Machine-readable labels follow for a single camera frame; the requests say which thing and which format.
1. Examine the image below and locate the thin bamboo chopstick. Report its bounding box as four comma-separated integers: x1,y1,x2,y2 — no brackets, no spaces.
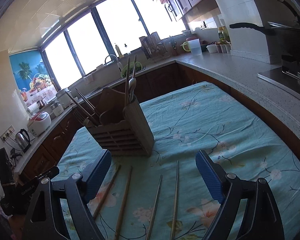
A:
93,165,121,220

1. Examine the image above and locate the metal chopstick pair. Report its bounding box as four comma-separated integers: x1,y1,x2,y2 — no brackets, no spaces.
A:
145,175,162,240

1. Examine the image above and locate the metal spoon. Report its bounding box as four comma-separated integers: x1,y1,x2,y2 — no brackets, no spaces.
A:
129,77,136,103

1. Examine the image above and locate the thin metal chopstick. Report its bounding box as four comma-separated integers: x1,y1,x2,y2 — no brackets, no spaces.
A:
75,88,100,116

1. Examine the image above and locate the dish rack with utensils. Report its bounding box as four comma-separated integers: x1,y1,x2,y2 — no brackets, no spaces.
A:
139,31,168,59

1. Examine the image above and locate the steel electric kettle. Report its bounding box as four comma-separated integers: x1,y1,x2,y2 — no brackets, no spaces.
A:
15,128,31,153

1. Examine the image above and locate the white red rice cooker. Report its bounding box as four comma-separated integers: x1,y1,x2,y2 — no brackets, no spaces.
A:
27,112,51,137

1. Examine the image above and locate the small white cooker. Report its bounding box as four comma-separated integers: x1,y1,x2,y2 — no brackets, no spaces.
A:
51,100,64,117

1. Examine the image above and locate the teal floral tablecloth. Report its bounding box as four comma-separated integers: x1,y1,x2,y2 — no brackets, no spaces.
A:
51,81,300,240

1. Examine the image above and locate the wooden utensil holder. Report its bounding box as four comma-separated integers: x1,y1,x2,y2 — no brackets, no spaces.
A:
86,87,154,157

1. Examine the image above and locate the tropical fruit poster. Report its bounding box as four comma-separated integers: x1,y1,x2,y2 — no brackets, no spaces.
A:
9,50,57,107

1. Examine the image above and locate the gas stove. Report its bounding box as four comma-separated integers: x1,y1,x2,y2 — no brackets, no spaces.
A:
257,55,300,100

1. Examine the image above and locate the sink faucet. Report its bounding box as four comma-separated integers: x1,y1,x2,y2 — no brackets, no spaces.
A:
104,54,123,71

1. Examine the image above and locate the white bowl on counter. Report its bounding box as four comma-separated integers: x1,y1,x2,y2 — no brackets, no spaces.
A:
206,44,218,54

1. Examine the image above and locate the green colander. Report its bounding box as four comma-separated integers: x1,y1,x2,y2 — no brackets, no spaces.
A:
121,61,144,78

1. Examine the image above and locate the yellow oil bottle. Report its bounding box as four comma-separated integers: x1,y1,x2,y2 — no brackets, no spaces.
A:
218,26,231,42

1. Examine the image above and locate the wall power outlet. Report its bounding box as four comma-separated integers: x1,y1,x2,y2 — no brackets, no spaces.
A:
0,125,15,142

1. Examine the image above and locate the black wok with handle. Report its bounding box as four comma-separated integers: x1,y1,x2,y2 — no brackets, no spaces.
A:
229,0,300,66

